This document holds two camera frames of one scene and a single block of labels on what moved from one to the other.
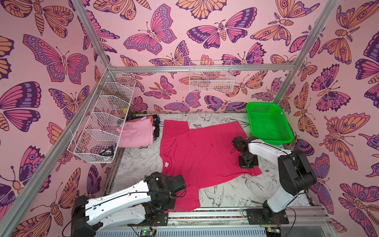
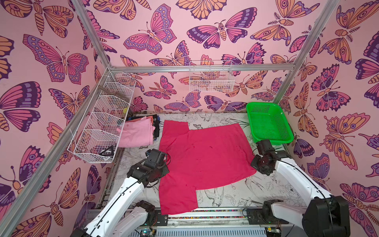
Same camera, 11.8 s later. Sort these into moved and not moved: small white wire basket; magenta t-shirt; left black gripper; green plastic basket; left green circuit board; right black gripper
Moved: right black gripper; left black gripper
Not moved: green plastic basket; magenta t-shirt; left green circuit board; small white wire basket
